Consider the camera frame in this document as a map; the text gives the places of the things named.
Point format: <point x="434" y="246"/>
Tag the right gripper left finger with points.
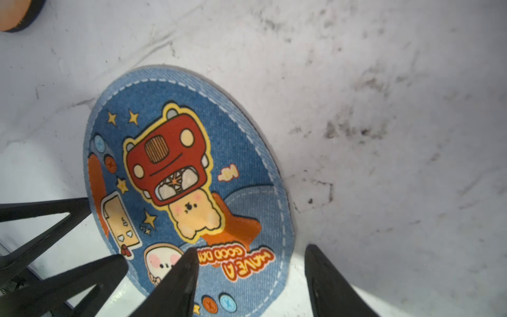
<point x="175" y="276"/>

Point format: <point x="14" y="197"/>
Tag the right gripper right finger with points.
<point x="330" y="293"/>

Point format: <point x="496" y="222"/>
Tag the orange woven round coaster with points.
<point x="17" y="15"/>

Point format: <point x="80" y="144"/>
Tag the blue denim bear coaster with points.
<point x="171" y="162"/>

